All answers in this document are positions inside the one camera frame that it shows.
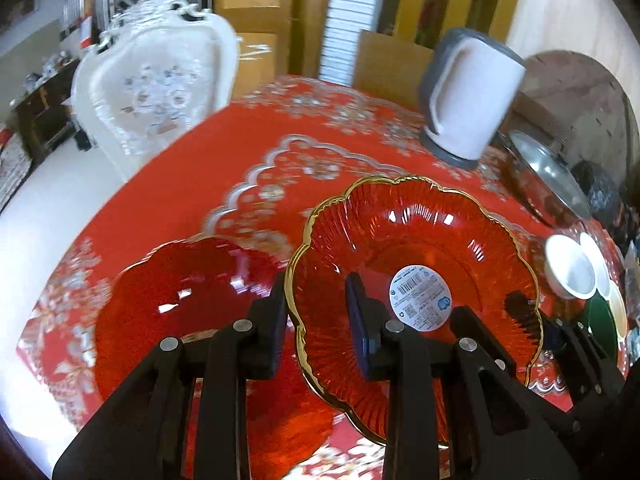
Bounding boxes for white plate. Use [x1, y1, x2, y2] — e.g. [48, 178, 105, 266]
[579, 232, 610, 286]
[544, 234, 599, 301]

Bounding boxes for white ornate chair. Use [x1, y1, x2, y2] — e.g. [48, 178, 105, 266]
[70, 0, 242, 183]

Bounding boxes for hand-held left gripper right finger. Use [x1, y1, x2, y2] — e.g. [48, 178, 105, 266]
[345, 272, 582, 480]

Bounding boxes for cardboard box with white scratches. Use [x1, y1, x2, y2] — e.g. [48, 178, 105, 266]
[235, 32, 282, 97]

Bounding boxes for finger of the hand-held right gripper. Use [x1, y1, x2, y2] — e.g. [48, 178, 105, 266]
[504, 292, 621, 378]
[477, 357, 608, 431]

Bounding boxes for cabinet top ornaments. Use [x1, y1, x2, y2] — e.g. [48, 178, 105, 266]
[25, 50, 81, 86]

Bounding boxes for cream plate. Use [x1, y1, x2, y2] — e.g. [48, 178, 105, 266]
[606, 280, 629, 342]

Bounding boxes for dark plastic bag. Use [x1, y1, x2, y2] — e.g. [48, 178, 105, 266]
[570, 159, 627, 223]

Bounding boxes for plain cardboard sheet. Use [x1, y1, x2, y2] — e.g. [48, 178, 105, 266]
[354, 30, 435, 109]

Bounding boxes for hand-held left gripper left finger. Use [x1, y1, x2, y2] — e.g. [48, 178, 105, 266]
[52, 271, 289, 480]

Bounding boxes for red floral tablecloth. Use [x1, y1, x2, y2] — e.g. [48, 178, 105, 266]
[15, 74, 632, 480]

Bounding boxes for small red glass plate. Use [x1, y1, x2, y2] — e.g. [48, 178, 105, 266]
[94, 236, 341, 480]

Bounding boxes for dark wooden cabinet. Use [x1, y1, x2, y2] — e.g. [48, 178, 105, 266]
[10, 57, 85, 162]

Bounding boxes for floral covered sofa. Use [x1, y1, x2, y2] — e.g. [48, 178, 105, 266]
[0, 130, 32, 211]

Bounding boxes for white slatted shutter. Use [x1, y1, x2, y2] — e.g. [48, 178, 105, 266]
[319, 0, 382, 87]

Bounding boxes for white grey electric kettle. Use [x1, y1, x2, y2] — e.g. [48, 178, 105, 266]
[417, 27, 527, 172]

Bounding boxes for large red glass plate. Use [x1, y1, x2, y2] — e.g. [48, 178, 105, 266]
[284, 174, 546, 448]

